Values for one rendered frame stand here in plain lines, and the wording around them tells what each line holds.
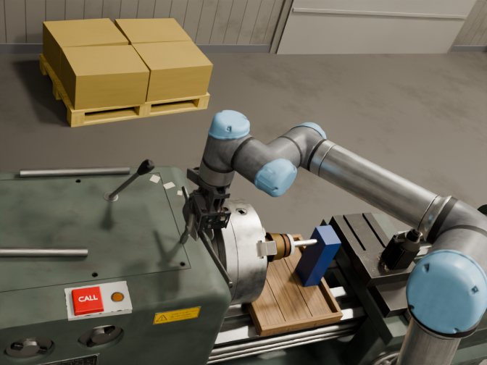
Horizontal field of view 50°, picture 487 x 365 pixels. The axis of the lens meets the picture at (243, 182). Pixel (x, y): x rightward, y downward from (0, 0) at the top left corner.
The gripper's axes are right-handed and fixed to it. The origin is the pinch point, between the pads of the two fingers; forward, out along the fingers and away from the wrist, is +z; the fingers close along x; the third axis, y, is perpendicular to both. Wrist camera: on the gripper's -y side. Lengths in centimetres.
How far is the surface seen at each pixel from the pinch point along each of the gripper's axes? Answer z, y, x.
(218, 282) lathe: 7.9, 9.7, 4.5
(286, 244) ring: 21.7, -10.0, 36.6
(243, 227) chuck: 9.7, -8.1, 18.0
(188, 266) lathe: 7.4, 4.4, -1.6
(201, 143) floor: 132, -195, 86
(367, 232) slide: 36, -22, 82
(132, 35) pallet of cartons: 93, -272, 47
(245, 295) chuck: 25.3, 3.6, 18.6
